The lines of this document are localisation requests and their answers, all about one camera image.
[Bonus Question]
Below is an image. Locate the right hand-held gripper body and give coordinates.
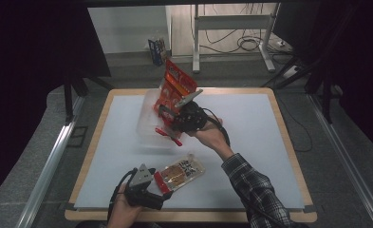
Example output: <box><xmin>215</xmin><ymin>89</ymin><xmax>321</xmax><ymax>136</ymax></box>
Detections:
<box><xmin>171</xmin><ymin>89</ymin><xmax>209</xmax><ymax>133</ymax></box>

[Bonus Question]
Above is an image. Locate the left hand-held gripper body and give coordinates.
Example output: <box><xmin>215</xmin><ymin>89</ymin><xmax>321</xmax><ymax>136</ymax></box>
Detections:
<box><xmin>124</xmin><ymin>163</ymin><xmax>163</xmax><ymax>210</ymax></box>

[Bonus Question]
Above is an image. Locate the clear plastic container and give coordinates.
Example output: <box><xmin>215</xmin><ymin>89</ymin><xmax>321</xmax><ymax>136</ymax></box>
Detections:
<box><xmin>136</xmin><ymin>88</ymin><xmax>182</xmax><ymax>150</ymax></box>

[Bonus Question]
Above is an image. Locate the large red snack packet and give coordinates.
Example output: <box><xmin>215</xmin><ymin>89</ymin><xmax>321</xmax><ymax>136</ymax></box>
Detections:
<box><xmin>154</xmin><ymin>59</ymin><xmax>198</xmax><ymax>127</ymax></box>

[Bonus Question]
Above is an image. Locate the clear packet with brown snack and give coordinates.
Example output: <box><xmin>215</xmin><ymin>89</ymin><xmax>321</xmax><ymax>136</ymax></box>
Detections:
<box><xmin>154</xmin><ymin>153</ymin><xmax>207</xmax><ymax>195</ymax></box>

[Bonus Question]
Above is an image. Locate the person's right hand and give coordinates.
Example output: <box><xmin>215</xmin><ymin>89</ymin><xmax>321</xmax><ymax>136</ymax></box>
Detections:
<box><xmin>187</xmin><ymin>116</ymin><xmax>235</xmax><ymax>161</ymax></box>

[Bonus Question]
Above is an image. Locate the person's left hand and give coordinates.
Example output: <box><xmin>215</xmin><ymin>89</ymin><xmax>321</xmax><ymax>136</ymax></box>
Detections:
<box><xmin>106</xmin><ymin>184</ymin><xmax>143</xmax><ymax>228</ymax></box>

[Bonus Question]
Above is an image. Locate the blue carton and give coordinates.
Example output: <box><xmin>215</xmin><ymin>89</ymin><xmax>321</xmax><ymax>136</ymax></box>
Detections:
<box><xmin>147</xmin><ymin>37</ymin><xmax>170</xmax><ymax>67</ymax></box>

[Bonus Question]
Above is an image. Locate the black floor socket plate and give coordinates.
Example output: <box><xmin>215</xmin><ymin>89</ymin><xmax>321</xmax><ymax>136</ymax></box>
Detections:
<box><xmin>66</xmin><ymin>125</ymin><xmax>89</xmax><ymax>148</ymax></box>

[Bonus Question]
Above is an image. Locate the black tripod stand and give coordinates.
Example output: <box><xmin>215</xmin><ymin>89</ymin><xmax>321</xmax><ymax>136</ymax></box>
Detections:
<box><xmin>62</xmin><ymin>71</ymin><xmax>116</xmax><ymax>125</ymax></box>
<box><xmin>261</xmin><ymin>55</ymin><xmax>345</xmax><ymax>124</ymax></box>

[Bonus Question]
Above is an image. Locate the white metal stand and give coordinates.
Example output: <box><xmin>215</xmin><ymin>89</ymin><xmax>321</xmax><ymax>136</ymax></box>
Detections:
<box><xmin>192</xmin><ymin>3</ymin><xmax>282</xmax><ymax>74</ymax></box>

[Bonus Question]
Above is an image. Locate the white power strip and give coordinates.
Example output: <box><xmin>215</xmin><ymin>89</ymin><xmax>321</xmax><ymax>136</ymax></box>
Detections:
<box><xmin>282</xmin><ymin>65</ymin><xmax>300</xmax><ymax>79</ymax></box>

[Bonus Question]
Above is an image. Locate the dark curtain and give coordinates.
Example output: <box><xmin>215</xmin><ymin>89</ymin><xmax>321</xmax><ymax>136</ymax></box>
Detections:
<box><xmin>273</xmin><ymin>0</ymin><xmax>373</xmax><ymax>161</ymax></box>
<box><xmin>0</xmin><ymin>0</ymin><xmax>112</xmax><ymax>205</ymax></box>

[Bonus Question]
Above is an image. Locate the left hand-held gripper cable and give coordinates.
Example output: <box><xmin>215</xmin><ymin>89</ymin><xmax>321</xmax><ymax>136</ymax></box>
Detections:
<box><xmin>107</xmin><ymin>167</ymin><xmax>139</xmax><ymax>220</ymax></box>

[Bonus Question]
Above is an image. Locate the hand-held gripper cable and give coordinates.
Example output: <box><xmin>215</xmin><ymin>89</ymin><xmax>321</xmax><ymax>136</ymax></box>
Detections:
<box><xmin>107</xmin><ymin>167</ymin><xmax>139</xmax><ymax>220</ymax></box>
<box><xmin>202</xmin><ymin>107</ymin><xmax>232</xmax><ymax>147</ymax></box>

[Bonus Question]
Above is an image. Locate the right hand-held gripper cable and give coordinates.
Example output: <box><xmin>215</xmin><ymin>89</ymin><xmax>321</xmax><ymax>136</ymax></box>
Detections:
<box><xmin>202</xmin><ymin>107</ymin><xmax>232</xmax><ymax>147</ymax></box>

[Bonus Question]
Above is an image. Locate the black cable tangle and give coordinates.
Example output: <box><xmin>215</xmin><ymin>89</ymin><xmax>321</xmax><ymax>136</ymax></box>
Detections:
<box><xmin>199</xmin><ymin>3</ymin><xmax>291</xmax><ymax>55</ymax></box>

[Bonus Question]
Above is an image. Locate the aluminium rail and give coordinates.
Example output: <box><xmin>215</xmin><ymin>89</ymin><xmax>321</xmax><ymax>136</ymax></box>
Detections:
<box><xmin>307</xmin><ymin>93</ymin><xmax>373</xmax><ymax>228</ymax></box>
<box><xmin>16</xmin><ymin>94</ymin><xmax>86</xmax><ymax>228</ymax></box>

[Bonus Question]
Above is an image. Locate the thin black floor cable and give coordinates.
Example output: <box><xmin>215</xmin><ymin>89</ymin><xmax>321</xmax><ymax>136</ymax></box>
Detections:
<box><xmin>277</xmin><ymin>94</ymin><xmax>313</xmax><ymax>153</ymax></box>

